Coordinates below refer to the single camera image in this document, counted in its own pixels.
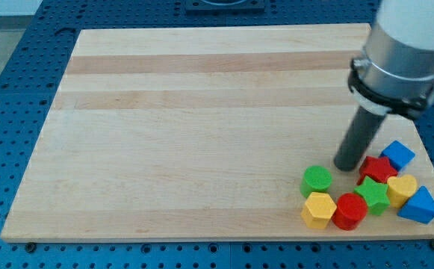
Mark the yellow hexagon block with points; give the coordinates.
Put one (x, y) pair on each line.
(318, 210)

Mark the red star block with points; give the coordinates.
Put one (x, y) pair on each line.
(378, 169)

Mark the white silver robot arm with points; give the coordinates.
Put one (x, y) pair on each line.
(394, 73)

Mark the blue cube block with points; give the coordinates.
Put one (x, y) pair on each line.
(398, 154)

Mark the yellow heart block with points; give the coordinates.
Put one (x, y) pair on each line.
(400, 189)

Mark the green star block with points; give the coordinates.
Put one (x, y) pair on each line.
(374, 194)

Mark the green cylinder block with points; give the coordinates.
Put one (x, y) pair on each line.
(315, 179)

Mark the red cylinder block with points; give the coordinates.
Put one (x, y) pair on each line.
(350, 212)

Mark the blue triangle block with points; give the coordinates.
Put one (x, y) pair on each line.
(419, 207)

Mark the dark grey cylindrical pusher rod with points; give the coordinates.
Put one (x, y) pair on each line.
(362, 130)

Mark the light wooden board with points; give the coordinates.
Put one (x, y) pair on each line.
(200, 134)

